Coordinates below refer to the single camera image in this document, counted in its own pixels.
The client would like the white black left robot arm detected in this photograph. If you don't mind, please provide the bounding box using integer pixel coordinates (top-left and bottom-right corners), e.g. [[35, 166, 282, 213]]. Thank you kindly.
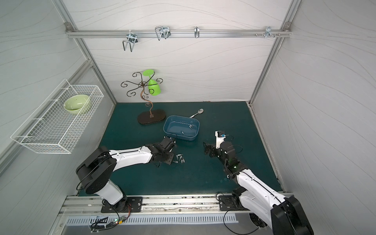
[[76, 137, 176, 210]]

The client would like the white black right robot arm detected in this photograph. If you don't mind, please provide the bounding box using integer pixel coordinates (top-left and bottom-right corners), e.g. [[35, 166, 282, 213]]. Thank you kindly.
[[203, 141, 314, 235]]

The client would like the blue plastic storage box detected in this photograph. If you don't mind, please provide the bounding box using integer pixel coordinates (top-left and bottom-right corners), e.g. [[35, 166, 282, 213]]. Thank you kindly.
[[163, 115, 200, 141]]

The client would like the metal spoon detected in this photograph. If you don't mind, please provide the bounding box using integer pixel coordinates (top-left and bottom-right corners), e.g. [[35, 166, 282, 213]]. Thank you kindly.
[[190, 108, 204, 118]]

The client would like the dark metal scroll cup stand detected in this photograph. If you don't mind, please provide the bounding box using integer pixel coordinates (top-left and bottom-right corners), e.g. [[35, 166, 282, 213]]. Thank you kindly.
[[120, 72, 166, 125]]

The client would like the green plastic goblet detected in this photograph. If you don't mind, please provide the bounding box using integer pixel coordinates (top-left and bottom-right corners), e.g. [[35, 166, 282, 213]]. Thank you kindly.
[[143, 69, 161, 96]]

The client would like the light green ceramic bowl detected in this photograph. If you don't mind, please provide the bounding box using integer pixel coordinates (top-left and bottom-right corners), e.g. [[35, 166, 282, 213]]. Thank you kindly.
[[63, 95, 91, 115]]

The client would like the small metal hook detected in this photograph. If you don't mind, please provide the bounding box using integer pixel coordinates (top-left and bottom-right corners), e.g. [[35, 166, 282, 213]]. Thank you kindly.
[[194, 26, 200, 38]]

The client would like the metal double hook left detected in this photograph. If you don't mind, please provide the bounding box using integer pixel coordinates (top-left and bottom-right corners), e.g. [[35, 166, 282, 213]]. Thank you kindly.
[[122, 30, 138, 52]]

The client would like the metal double hook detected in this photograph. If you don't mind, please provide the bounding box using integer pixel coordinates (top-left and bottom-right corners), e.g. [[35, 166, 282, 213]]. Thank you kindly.
[[155, 26, 171, 41], [122, 30, 138, 52]]

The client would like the metal double hook middle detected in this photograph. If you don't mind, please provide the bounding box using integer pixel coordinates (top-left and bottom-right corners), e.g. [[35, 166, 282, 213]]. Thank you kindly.
[[155, 26, 171, 41]]

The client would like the metal hook right end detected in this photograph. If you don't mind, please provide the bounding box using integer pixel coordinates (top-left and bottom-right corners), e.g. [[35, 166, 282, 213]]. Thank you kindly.
[[255, 26, 280, 38]]

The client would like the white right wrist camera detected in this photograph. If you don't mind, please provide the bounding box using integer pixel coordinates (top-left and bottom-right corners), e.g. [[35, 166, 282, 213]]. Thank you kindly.
[[215, 131, 226, 149]]

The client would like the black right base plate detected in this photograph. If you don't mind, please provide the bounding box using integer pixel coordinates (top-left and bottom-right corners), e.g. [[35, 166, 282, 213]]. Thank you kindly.
[[216, 194, 241, 212]]

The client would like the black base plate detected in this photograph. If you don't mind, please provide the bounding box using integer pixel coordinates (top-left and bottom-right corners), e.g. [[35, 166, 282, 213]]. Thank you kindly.
[[100, 196, 143, 213], [216, 194, 241, 212]]

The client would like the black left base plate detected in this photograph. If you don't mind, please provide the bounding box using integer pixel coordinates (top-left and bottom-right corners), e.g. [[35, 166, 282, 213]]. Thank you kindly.
[[100, 196, 143, 213]]

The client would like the black cable at right base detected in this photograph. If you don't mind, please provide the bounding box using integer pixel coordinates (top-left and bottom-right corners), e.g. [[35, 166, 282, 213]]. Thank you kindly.
[[215, 190, 259, 235]]

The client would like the wire bundle with LED board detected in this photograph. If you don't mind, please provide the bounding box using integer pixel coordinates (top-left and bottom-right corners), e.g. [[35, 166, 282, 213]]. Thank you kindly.
[[89, 202, 131, 231]]

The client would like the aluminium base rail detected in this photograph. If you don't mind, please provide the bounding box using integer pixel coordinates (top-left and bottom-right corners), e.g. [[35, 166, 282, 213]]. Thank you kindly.
[[58, 193, 232, 216]]

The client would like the white slotted cable duct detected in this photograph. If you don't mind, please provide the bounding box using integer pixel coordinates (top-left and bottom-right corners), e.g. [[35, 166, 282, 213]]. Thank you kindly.
[[65, 213, 239, 226]]

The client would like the white wire basket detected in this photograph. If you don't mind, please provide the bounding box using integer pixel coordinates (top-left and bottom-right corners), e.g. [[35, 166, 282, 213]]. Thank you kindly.
[[11, 79, 104, 154]]

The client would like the aluminium cross rail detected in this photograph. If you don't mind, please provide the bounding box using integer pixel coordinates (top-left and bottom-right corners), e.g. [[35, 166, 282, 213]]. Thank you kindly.
[[66, 28, 292, 39]]

